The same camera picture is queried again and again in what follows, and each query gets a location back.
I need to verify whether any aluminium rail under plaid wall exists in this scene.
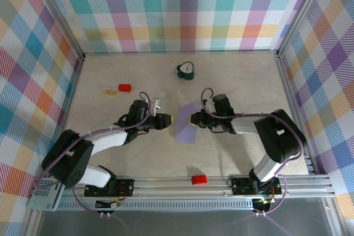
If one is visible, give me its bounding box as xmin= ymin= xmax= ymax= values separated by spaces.
xmin=82 ymin=50 xmax=278 ymax=55

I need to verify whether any red two-stud brick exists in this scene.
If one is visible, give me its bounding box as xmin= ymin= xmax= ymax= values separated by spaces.
xmin=191 ymin=174 xmax=208 ymax=186

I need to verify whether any aluminium side rail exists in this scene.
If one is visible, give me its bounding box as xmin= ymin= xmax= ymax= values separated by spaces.
xmin=46 ymin=55 xmax=85 ymax=177
xmin=275 ymin=55 xmax=318 ymax=176

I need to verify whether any grey metal sheet panel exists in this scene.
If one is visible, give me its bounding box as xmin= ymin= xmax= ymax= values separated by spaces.
xmin=35 ymin=209 xmax=346 ymax=236

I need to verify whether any left aluminium frame post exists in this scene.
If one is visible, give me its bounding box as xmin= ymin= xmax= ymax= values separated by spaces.
xmin=34 ymin=0 xmax=86 ymax=60

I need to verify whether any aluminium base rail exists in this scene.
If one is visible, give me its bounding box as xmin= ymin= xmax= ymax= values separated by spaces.
xmin=27 ymin=174 xmax=337 ymax=201

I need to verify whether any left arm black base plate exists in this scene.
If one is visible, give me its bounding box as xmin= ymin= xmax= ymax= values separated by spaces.
xmin=84 ymin=178 xmax=136 ymax=197

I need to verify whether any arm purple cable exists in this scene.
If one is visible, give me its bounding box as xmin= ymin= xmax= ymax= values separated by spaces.
xmin=201 ymin=88 xmax=308 ymax=216
xmin=35 ymin=91 xmax=152 ymax=216

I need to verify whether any left aluminium side rail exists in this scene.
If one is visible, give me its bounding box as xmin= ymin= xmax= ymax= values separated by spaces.
xmin=46 ymin=55 xmax=85 ymax=177

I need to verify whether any teal alarm clock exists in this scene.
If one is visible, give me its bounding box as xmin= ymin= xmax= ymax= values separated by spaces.
xmin=173 ymin=61 xmax=196 ymax=81

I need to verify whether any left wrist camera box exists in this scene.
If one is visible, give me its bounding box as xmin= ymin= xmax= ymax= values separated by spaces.
xmin=150 ymin=98 xmax=164 ymax=110

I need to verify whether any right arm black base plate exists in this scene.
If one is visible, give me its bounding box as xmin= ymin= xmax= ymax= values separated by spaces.
xmin=231 ymin=177 xmax=283 ymax=196

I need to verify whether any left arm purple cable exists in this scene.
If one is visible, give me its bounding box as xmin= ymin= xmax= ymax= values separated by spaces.
xmin=35 ymin=91 xmax=152 ymax=216

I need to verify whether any aluminium frame post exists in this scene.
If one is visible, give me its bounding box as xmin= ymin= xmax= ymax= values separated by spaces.
xmin=34 ymin=0 xmax=86 ymax=60
xmin=275 ymin=0 xmax=332 ymax=59

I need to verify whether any right aluminium side rail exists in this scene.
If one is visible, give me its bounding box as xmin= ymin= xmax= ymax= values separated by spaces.
xmin=275 ymin=55 xmax=318 ymax=176

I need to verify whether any slotted grey cable duct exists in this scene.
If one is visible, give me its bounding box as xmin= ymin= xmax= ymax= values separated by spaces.
xmin=56 ymin=199 xmax=255 ymax=211

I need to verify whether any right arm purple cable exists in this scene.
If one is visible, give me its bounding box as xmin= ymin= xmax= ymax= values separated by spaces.
xmin=201 ymin=88 xmax=308 ymax=216

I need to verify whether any grey keypad calculator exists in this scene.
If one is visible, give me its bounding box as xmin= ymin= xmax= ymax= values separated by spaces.
xmin=26 ymin=176 xmax=66 ymax=212

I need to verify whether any right aluminium frame post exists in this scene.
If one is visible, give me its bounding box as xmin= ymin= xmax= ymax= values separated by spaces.
xmin=275 ymin=0 xmax=332 ymax=59

